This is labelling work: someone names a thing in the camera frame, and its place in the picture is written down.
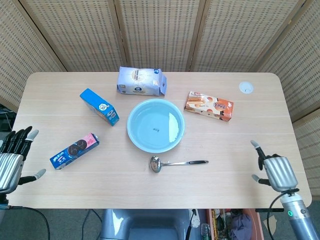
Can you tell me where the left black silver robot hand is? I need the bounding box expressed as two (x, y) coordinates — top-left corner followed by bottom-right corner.
(0, 126), (47, 195)

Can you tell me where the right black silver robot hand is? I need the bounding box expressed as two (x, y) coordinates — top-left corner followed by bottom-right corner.
(250, 139), (300, 193)

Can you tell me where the silver metal ladle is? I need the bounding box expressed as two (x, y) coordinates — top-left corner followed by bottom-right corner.
(149, 155), (210, 174)

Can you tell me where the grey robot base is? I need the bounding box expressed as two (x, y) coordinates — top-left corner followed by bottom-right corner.
(99, 208), (194, 240)

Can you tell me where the red storage crate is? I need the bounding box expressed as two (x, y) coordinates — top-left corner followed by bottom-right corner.
(205, 208), (265, 240)

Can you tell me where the purple cloth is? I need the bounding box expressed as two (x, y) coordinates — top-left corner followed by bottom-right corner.
(230, 212), (253, 240)

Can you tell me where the blue pink sandwich cookie box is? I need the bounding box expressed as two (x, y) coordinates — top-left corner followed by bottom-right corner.
(49, 132), (100, 171)

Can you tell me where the green plastic bottle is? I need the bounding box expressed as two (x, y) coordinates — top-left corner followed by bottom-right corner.
(200, 223), (211, 240)

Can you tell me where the orange wafer biscuit box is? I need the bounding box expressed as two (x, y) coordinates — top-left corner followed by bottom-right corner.
(184, 90), (235, 124)

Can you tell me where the white perforated paddle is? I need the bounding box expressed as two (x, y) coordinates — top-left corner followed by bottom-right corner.
(187, 208), (201, 240)

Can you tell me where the blue chocolate chip cookie box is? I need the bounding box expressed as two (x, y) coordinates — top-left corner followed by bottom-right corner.
(79, 88), (120, 127)

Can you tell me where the light blue plastic bowl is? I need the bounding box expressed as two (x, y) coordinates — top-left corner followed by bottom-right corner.
(126, 98), (186, 154)

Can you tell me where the pale blue tissue pack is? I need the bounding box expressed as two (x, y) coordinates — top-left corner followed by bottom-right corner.
(116, 66), (168, 97)

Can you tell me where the woven bamboo folding screen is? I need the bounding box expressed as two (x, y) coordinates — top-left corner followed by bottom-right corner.
(0, 0), (320, 187)

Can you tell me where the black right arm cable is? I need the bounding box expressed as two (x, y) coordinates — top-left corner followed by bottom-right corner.
(265, 189), (300, 240)

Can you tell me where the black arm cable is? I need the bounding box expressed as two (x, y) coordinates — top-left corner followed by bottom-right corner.
(0, 204), (51, 240)
(265, 189), (300, 240)

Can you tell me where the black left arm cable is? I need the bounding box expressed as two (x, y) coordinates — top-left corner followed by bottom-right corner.
(0, 204), (51, 240)

